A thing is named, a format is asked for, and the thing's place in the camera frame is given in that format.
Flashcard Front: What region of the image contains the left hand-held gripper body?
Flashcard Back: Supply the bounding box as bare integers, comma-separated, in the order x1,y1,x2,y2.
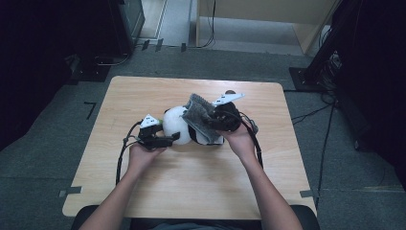
137,113,165,151

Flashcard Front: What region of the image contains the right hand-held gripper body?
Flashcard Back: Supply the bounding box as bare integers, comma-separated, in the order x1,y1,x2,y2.
212,92,246,133

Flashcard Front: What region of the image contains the panda plush toy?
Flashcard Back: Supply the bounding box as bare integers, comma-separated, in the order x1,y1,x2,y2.
162,105,225,147

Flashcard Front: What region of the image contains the grey fluffy cloth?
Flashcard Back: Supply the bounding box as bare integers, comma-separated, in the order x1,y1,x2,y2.
181,92,223,145

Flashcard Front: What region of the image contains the person's left hand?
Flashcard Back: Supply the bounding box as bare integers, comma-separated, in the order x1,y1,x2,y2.
127,143,168,175

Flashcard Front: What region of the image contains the person's right hand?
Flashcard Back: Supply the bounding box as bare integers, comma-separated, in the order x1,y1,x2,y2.
219,124,257,161

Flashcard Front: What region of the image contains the black floor plate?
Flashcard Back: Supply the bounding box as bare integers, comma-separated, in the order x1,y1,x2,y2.
70,60,112,82

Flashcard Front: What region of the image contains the black metal stand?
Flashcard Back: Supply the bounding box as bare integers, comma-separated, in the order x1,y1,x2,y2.
288,0,353,94

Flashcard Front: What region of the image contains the person's dark clothing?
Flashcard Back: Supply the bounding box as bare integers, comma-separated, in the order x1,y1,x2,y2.
128,218,263,230

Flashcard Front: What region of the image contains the black chair armrest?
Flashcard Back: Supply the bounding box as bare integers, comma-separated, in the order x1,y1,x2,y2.
289,204,321,230
70,205,99,230

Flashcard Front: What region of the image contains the light wooden cabinet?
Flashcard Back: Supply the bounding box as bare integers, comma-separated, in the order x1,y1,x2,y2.
194,0,340,56

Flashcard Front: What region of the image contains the black equipment cabinet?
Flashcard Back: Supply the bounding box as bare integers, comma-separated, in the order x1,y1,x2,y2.
107,0,147,58

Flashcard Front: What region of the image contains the dark curtain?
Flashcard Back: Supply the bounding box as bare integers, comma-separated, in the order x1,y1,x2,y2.
0,0,111,151
331,0,406,193

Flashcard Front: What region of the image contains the grey cable connector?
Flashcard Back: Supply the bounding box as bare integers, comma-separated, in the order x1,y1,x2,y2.
247,118,259,135

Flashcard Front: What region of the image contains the left hand-held gripper black cable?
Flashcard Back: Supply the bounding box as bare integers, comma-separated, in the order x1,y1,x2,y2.
115,120,144,186

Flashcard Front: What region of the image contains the hand-held gripper black cable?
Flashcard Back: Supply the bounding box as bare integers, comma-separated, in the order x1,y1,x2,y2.
237,110,264,170
115,120,144,186

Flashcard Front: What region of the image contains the right hand-held gripper black cable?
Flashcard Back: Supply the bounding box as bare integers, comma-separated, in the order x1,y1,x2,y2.
237,110,264,170

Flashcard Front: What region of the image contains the black floor cable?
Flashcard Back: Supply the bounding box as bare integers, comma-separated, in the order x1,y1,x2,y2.
291,103,333,127
315,103,336,210

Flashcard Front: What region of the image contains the black hanging cable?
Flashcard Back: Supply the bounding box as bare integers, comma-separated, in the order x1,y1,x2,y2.
196,0,216,50

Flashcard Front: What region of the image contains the tangled cable bundle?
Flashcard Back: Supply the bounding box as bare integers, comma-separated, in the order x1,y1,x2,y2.
318,50,343,99

